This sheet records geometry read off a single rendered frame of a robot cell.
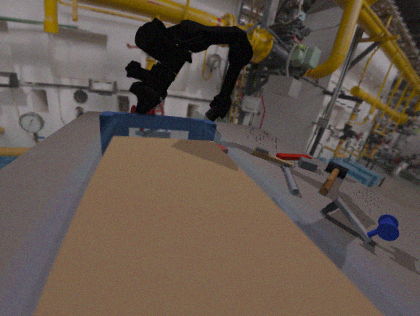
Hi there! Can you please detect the wooden-handled black mallet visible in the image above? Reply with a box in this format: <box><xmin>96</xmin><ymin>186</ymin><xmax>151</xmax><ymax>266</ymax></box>
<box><xmin>320</xmin><ymin>162</ymin><xmax>349</xmax><ymax>195</ymax></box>

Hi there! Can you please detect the winch handle with blue knob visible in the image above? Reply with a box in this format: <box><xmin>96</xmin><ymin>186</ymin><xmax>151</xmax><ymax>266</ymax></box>
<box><xmin>321</xmin><ymin>197</ymin><xmax>399</xmax><ymax>244</ymax></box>

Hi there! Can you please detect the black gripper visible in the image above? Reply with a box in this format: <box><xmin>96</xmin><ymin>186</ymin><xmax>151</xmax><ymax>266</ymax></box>
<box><xmin>129</xmin><ymin>62</ymin><xmax>177</xmax><ymax>114</ymax></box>

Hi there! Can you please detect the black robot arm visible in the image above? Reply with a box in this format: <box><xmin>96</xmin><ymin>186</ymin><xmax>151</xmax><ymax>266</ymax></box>
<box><xmin>125</xmin><ymin>18</ymin><xmax>253</xmax><ymax>122</ymax></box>

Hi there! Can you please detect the red flat bar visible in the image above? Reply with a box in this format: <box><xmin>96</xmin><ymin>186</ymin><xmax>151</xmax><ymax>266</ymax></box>
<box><xmin>276</xmin><ymin>153</ymin><xmax>312</xmax><ymax>160</ymax></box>

